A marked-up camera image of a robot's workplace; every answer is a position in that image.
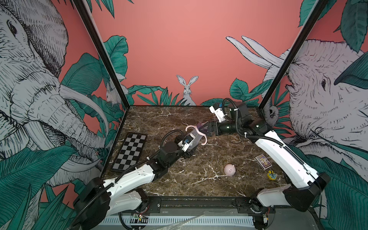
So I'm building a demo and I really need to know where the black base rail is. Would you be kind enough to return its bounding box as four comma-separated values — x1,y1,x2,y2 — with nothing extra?
137,196,292,215

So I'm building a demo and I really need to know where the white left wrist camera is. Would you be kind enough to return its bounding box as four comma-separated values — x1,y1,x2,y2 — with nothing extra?
180,133,195,152

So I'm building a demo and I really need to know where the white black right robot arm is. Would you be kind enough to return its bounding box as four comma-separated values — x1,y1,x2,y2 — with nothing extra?
207,118,331,212

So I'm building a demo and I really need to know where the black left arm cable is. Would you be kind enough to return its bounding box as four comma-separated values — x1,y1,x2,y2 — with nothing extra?
159,129,185,150

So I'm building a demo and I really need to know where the clear plastic baby bottle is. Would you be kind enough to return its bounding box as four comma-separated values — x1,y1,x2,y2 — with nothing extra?
189,129,207,150

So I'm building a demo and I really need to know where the black enclosure frame post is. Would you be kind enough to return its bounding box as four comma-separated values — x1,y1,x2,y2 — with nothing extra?
72,0,130,110
258,0,328,111

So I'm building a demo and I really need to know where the black enclosure frame post left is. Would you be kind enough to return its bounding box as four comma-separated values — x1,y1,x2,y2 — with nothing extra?
72,0,130,110

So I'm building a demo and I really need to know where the pink bottle cap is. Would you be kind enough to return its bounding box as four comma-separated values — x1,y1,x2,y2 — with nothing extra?
224,164,236,176

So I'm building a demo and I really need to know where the pink bottle handle ring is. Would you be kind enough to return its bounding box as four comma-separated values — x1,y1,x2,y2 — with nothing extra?
185,125,208,146

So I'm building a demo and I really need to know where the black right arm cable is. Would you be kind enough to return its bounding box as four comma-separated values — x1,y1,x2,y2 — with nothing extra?
222,97,248,136

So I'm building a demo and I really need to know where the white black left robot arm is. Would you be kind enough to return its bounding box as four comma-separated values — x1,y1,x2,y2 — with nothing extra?
68,142,197,230

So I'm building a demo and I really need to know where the small yellow toy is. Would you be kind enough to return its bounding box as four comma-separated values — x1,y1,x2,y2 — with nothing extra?
267,170,278,181

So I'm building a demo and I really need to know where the playing card box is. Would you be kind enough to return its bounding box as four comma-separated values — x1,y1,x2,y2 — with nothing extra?
255,154,272,170

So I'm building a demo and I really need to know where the black enclosure frame post right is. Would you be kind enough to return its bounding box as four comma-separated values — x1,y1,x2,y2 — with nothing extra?
258,0,328,111

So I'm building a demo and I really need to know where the black white checkerboard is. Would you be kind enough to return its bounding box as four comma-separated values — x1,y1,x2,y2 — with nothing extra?
111,132,147,173

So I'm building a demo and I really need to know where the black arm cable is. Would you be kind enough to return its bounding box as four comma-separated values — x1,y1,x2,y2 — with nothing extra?
159,129,185,150
222,97,248,136

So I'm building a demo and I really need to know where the purple bottle collar with straw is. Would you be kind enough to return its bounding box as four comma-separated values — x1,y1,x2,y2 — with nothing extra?
196,123,208,133

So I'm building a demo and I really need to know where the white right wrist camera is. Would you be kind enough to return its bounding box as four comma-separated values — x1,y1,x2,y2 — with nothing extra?
209,103,226,123

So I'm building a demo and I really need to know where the white ribbed cable duct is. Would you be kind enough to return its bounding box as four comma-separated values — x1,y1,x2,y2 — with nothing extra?
106,215,255,228

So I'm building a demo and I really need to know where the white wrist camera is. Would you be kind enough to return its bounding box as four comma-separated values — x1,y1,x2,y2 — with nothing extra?
209,103,226,123
180,133,195,152

